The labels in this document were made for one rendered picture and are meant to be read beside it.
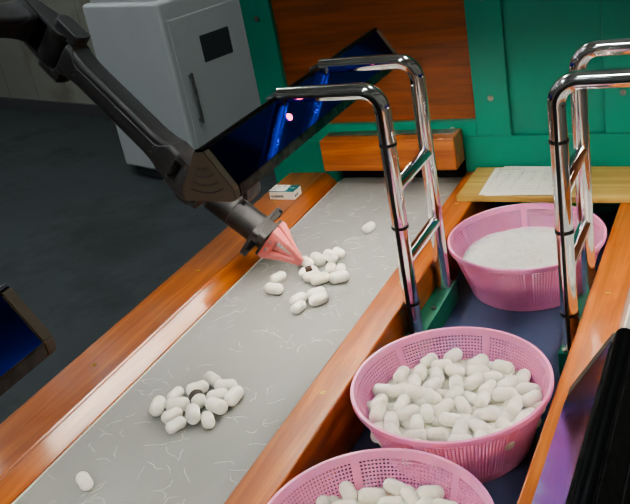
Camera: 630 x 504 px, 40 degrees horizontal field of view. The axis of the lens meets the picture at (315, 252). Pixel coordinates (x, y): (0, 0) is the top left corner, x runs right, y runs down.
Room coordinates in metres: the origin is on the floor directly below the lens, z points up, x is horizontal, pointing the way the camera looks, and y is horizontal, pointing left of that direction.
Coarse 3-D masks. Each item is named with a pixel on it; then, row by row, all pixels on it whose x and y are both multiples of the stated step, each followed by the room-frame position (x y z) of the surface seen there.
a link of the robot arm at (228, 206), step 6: (240, 198) 1.49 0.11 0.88; (204, 204) 1.50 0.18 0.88; (210, 204) 1.49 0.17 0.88; (216, 204) 1.48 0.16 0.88; (222, 204) 1.48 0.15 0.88; (228, 204) 1.48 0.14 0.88; (234, 204) 1.48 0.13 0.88; (210, 210) 1.49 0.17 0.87; (216, 210) 1.48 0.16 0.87; (222, 210) 1.48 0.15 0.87; (228, 210) 1.47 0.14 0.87; (216, 216) 1.49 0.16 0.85; (222, 216) 1.48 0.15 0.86
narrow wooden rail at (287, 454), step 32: (448, 224) 1.46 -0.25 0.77; (448, 256) 1.40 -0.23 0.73; (384, 288) 1.26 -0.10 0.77; (384, 320) 1.16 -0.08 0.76; (352, 352) 1.09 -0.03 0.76; (320, 384) 1.02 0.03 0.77; (288, 416) 0.96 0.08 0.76; (320, 416) 0.95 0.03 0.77; (352, 416) 1.00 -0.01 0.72; (288, 448) 0.89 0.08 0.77; (320, 448) 0.92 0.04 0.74; (256, 480) 0.84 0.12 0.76; (288, 480) 0.84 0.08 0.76
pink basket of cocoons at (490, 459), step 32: (384, 352) 1.07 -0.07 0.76; (480, 352) 1.07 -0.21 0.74; (512, 352) 1.03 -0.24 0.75; (352, 384) 1.00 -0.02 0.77; (544, 384) 0.95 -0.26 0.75; (416, 448) 0.86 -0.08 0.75; (448, 448) 0.84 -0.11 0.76; (480, 448) 0.84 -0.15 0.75; (512, 448) 0.86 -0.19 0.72; (480, 480) 0.86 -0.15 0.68
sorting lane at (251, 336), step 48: (336, 192) 1.79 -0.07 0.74; (384, 192) 1.74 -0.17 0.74; (336, 240) 1.54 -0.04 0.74; (384, 240) 1.50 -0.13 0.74; (240, 288) 1.41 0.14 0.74; (288, 288) 1.38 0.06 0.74; (336, 288) 1.34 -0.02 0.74; (192, 336) 1.27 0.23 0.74; (240, 336) 1.24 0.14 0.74; (288, 336) 1.21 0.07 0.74; (336, 336) 1.18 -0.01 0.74; (144, 384) 1.15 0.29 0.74; (240, 384) 1.10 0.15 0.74; (288, 384) 1.07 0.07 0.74; (96, 432) 1.05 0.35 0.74; (144, 432) 1.03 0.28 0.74; (192, 432) 1.00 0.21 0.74; (240, 432) 0.98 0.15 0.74; (48, 480) 0.96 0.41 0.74; (96, 480) 0.94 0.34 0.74; (144, 480) 0.92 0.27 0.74; (192, 480) 0.90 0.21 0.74; (240, 480) 0.88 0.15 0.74
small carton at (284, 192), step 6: (276, 186) 1.78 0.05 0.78; (282, 186) 1.77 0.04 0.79; (288, 186) 1.76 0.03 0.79; (294, 186) 1.76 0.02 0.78; (270, 192) 1.76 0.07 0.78; (276, 192) 1.75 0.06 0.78; (282, 192) 1.74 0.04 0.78; (288, 192) 1.74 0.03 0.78; (294, 192) 1.73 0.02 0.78; (300, 192) 1.76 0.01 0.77; (270, 198) 1.76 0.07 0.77; (276, 198) 1.75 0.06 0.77; (282, 198) 1.75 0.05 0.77; (288, 198) 1.74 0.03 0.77; (294, 198) 1.73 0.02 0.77
